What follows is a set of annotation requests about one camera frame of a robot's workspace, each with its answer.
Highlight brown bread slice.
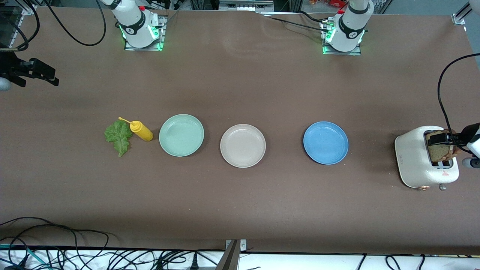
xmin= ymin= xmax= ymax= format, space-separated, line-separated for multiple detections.
xmin=429 ymin=129 xmax=456 ymax=163
xmin=444 ymin=129 xmax=462 ymax=157

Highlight green lettuce leaf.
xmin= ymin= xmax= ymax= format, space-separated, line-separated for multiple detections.
xmin=104 ymin=120 xmax=133 ymax=158

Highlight beige plate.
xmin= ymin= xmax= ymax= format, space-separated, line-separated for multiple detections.
xmin=220 ymin=124 xmax=266 ymax=168

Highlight blue plate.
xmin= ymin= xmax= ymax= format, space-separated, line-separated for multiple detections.
xmin=303 ymin=121 xmax=349 ymax=165

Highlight mint green plate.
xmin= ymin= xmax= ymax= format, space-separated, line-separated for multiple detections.
xmin=159 ymin=114 xmax=205 ymax=157

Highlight white toaster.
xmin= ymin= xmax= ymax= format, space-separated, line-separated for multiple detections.
xmin=394 ymin=126 xmax=460 ymax=192

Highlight yellow mustard squeeze bottle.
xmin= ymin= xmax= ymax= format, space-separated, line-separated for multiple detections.
xmin=118 ymin=117 xmax=154 ymax=142

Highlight red snack packets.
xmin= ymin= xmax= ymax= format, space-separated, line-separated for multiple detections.
xmin=309 ymin=0 xmax=347 ymax=9

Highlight white ledge board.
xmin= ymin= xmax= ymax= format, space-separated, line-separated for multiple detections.
xmin=0 ymin=246 xmax=480 ymax=270

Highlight silver metal device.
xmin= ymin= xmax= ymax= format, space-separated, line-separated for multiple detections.
xmin=219 ymin=0 xmax=275 ymax=12

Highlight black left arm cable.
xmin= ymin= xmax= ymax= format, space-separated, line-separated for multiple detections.
xmin=437 ymin=53 xmax=480 ymax=153

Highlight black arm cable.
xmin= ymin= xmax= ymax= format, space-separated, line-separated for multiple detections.
xmin=437 ymin=53 xmax=480 ymax=153
xmin=0 ymin=0 xmax=107 ymax=53

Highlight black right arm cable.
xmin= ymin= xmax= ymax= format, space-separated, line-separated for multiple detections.
xmin=0 ymin=0 xmax=107 ymax=53

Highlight aluminium frame profile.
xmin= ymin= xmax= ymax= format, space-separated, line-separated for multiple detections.
xmin=14 ymin=0 xmax=38 ymax=15
xmin=452 ymin=0 xmax=480 ymax=26

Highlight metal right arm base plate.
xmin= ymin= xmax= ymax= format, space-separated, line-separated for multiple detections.
xmin=124 ymin=15 xmax=166 ymax=51

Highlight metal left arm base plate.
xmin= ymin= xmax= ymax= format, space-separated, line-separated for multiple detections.
xmin=322 ymin=21 xmax=363 ymax=56

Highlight black looping floor cable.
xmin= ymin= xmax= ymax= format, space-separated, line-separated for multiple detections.
xmin=0 ymin=216 xmax=110 ymax=259

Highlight teal cable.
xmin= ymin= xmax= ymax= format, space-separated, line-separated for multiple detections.
xmin=0 ymin=244 xmax=51 ymax=269

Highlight black base cable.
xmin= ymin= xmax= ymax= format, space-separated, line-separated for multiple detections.
xmin=298 ymin=10 xmax=325 ymax=24
xmin=262 ymin=14 xmax=330 ymax=33

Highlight aluminium bracket profile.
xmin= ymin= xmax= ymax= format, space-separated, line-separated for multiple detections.
xmin=216 ymin=239 xmax=248 ymax=270

